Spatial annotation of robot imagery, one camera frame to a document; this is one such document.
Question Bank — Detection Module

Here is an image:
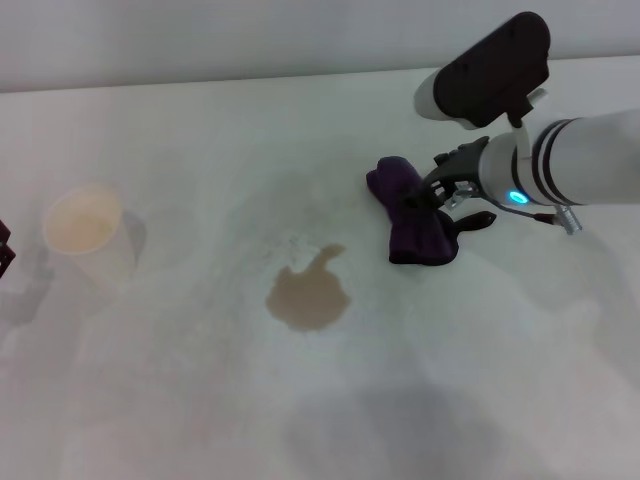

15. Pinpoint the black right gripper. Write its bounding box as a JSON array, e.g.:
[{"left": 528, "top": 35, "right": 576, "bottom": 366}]
[{"left": 400, "top": 140, "right": 489, "bottom": 213}]

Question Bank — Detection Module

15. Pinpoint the white paper cup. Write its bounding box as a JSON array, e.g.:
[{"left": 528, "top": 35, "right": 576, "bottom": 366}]
[{"left": 43, "top": 182, "right": 147, "bottom": 302}]

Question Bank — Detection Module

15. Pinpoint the grey cable with metal plug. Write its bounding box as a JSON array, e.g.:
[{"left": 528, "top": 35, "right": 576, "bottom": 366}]
[{"left": 480, "top": 192, "right": 584, "bottom": 236}]

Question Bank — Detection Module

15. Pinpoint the purple rag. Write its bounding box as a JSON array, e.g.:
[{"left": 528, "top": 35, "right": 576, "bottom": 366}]
[{"left": 365, "top": 155, "right": 498, "bottom": 267}]

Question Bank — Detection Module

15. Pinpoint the brown water stain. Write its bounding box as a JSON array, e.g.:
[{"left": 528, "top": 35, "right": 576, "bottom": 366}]
[{"left": 264, "top": 243, "right": 351, "bottom": 334}]

